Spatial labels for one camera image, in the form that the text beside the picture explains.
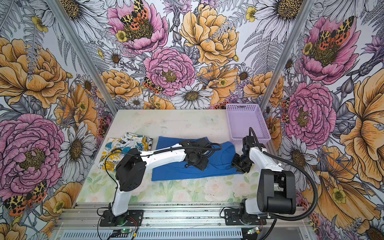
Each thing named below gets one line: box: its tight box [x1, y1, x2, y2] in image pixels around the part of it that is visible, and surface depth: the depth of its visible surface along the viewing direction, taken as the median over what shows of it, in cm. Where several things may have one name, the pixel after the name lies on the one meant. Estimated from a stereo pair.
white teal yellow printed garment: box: [97, 132, 153, 171], surface depth 100 cm
